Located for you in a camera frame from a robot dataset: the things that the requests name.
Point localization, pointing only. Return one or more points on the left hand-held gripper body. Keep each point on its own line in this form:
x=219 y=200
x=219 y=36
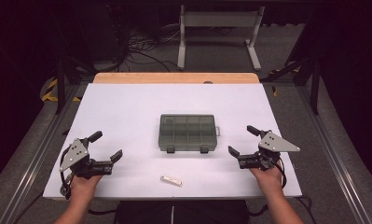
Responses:
x=81 y=161

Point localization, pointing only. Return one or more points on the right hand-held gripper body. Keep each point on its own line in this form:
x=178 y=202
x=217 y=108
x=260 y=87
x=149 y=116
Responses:
x=267 y=151

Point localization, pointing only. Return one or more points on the grey translucent compartment box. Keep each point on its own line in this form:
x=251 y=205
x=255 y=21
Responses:
x=186 y=133

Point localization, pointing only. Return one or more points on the small white bar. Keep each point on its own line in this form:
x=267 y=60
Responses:
x=171 y=181

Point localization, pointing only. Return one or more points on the person's left hand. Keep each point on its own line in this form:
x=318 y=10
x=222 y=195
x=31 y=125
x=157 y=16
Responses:
x=84 y=186

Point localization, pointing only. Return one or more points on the person's right hand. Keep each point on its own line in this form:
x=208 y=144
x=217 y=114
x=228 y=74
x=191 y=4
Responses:
x=269 y=180

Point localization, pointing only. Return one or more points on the white table mat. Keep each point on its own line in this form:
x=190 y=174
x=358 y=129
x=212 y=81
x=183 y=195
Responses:
x=137 y=105

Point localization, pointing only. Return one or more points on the black metal stand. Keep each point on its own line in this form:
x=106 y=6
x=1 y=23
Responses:
x=61 y=87
x=314 y=90

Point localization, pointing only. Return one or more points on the yellow black floor tape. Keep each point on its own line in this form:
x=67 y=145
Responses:
x=278 y=71
x=51 y=93

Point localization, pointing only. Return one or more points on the person's black clothing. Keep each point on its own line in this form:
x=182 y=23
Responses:
x=205 y=213

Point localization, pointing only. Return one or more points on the wooden table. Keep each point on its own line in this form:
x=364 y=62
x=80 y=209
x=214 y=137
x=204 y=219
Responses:
x=174 y=77

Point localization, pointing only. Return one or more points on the white metal stand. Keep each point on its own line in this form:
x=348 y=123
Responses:
x=219 y=19

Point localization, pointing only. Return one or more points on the aluminium rail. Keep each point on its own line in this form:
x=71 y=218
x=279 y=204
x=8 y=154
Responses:
x=333 y=155
x=34 y=161

